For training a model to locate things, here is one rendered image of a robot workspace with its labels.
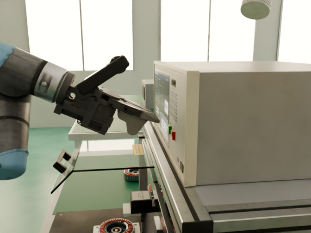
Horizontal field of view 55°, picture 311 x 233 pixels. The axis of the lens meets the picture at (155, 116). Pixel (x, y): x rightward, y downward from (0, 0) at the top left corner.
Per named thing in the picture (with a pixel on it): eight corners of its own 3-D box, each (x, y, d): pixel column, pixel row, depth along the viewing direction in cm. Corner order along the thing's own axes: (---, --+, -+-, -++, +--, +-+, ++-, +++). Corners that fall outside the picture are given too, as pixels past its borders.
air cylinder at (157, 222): (156, 245, 90) (156, 229, 89) (153, 230, 98) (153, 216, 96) (172, 244, 91) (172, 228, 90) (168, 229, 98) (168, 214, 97)
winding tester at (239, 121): (184, 187, 52) (186, 70, 48) (153, 125, 95) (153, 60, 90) (382, 175, 57) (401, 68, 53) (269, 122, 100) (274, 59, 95)
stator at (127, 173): (148, 173, 148) (148, 166, 147) (144, 183, 137) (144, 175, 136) (127, 171, 150) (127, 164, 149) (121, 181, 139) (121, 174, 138)
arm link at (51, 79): (52, 60, 63) (43, 62, 55) (73, 70, 64) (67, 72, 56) (40, 93, 64) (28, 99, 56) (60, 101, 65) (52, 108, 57)
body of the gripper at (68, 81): (108, 127, 67) (57, 106, 65) (123, 93, 66) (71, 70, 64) (107, 137, 60) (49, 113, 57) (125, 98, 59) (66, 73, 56)
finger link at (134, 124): (150, 140, 65) (111, 125, 63) (161, 116, 64) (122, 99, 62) (152, 145, 62) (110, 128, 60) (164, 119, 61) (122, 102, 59)
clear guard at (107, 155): (50, 194, 73) (48, 171, 72) (65, 159, 96) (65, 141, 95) (180, 186, 77) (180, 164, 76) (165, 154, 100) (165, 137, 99)
